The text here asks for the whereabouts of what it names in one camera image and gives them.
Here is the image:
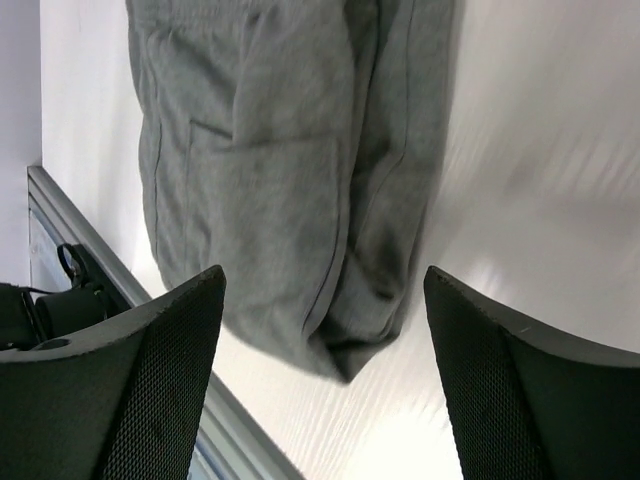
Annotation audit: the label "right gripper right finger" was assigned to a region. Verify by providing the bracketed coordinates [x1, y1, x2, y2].
[424, 266, 639, 480]

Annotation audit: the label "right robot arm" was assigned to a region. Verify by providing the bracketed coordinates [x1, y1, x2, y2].
[1, 244, 639, 479]

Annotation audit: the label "aluminium rail frame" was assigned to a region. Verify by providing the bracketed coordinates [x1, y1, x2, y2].
[27, 166, 301, 479]

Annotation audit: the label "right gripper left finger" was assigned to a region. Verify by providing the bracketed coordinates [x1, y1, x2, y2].
[0, 264, 227, 480]

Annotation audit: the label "grey shorts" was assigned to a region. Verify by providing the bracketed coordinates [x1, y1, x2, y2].
[126, 1, 455, 383]

